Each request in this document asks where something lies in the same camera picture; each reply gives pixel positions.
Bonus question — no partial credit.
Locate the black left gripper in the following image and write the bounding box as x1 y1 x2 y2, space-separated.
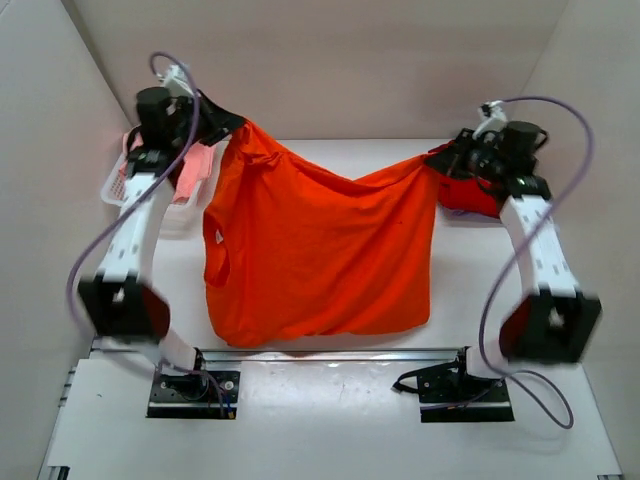
174 83 247 143

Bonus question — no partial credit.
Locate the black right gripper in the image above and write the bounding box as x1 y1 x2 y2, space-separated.
425 130 506 183

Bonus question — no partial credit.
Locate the orange t shirt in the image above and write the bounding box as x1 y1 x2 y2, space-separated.
203 122 438 347

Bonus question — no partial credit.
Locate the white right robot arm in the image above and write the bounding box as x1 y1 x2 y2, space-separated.
425 121 602 401

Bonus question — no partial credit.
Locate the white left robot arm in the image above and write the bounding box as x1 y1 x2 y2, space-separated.
76 86 245 398

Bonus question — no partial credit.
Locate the pink t shirt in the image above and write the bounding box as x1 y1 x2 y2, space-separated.
122 127 221 201

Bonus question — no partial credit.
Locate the red folded t shirt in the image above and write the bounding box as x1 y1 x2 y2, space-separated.
429 142 504 220

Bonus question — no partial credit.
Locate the white plastic basket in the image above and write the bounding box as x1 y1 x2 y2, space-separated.
100 144 215 238

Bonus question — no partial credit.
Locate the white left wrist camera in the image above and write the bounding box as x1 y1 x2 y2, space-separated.
156 64 194 97

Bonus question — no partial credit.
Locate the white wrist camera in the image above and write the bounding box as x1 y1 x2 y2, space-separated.
472 100 508 140
156 64 194 97

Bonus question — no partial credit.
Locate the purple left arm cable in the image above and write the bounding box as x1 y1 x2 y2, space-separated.
66 51 231 419

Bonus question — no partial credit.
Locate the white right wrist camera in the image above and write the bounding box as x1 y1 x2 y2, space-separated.
472 100 508 140

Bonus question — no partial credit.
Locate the aluminium table rail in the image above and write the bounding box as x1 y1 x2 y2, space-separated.
203 349 458 363

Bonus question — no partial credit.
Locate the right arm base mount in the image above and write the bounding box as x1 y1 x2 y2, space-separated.
392 347 515 423

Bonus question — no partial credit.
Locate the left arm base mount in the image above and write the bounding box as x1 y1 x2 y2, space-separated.
146 359 241 420

